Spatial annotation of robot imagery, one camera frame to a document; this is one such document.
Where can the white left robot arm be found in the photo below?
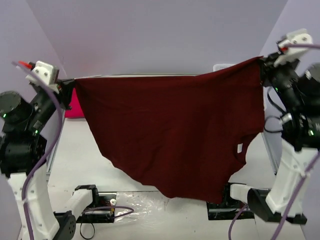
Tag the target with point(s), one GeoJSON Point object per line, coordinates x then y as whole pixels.
{"type": "Point", "coordinates": [23, 161]}

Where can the pink folded t shirt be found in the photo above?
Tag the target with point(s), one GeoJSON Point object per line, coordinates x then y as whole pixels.
{"type": "Point", "coordinates": [76, 111]}

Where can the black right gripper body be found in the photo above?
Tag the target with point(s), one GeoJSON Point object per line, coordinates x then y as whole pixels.
{"type": "Point", "coordinates": [268, 69]}

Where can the dark red t shirt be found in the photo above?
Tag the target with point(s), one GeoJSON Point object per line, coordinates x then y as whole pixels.
{"type": "Point", "coordinates": [184, 135]}

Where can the white plastic laundry basket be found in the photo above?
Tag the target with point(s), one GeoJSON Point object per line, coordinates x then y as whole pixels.
{"type": "Point", "coordinates": [222, 66]}

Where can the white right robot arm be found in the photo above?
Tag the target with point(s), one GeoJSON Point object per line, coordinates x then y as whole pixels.
{"type": "Point", "coordinates": [300, 120]}

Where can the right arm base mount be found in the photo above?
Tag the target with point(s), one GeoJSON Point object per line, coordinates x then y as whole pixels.
{"type": "Point", "coordinates": [227, 209]}

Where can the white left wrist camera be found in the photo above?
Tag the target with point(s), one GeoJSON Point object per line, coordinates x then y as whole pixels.
{"type": "Point", "coordinates": [46, 72]}

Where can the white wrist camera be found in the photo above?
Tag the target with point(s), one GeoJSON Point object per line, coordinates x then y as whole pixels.
{"type": "Point", "coordinates": [292, 46]}
{"type": "Point", "coordinates": [46, 72]}

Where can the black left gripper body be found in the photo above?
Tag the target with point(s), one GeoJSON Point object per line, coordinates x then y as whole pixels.
{"type": "Point", "coordinates": [63, 93]}

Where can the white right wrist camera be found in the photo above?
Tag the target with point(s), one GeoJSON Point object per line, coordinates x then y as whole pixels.
{"type": "Point", "coordinates": [292, 46]}

